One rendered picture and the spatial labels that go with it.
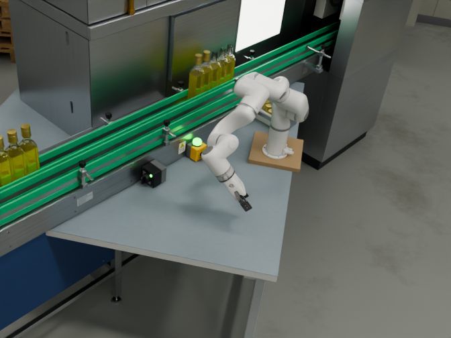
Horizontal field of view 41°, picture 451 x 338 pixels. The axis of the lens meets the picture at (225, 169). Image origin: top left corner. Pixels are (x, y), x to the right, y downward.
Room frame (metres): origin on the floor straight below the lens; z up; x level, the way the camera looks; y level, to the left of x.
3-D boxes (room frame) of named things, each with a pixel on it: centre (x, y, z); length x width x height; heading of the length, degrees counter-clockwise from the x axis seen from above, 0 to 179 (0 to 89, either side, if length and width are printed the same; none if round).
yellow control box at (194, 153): (2.31, 0.15, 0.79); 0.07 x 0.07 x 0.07; 53
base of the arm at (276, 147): (2.41, -0.25, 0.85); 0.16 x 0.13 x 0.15; 79
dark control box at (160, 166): (2.09, 0.32, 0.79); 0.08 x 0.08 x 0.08; 53
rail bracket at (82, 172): (1.82, 0.54, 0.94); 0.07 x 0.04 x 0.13; 53
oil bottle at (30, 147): (1.82, 0.77, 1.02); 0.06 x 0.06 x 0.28; 53
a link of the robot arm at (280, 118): (2.40, -0.24, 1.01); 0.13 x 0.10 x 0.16; 67
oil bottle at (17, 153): (1.77, 0.80, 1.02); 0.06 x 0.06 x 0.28; 53
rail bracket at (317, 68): (3.20, -0.45, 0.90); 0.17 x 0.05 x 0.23; 53
